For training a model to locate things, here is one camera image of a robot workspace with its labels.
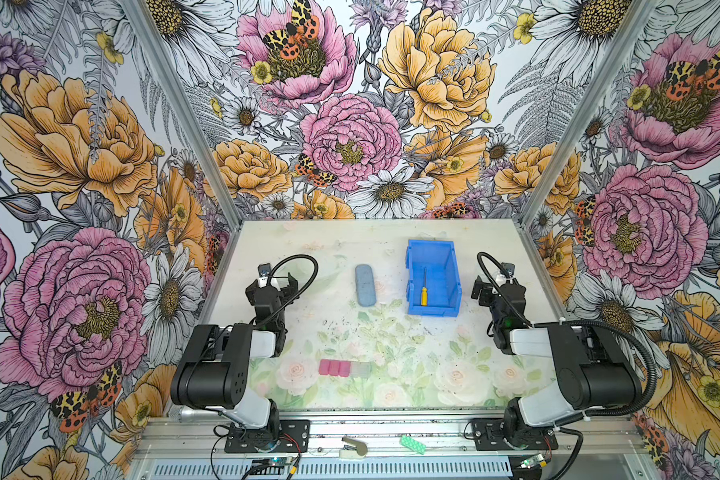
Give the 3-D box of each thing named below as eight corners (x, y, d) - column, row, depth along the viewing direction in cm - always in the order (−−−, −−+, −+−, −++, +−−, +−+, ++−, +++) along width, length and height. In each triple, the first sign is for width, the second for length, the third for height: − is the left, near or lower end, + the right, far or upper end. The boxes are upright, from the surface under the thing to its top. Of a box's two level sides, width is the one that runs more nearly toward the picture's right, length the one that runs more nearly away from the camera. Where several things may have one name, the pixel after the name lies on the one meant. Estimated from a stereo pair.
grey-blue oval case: (358, 307, 100) (358, 302, 97) (354, 270, 110) (354, 265, 107) (377, 305, 100) (377, 300, 98) (371, 268, 110) (371, 263, 108)
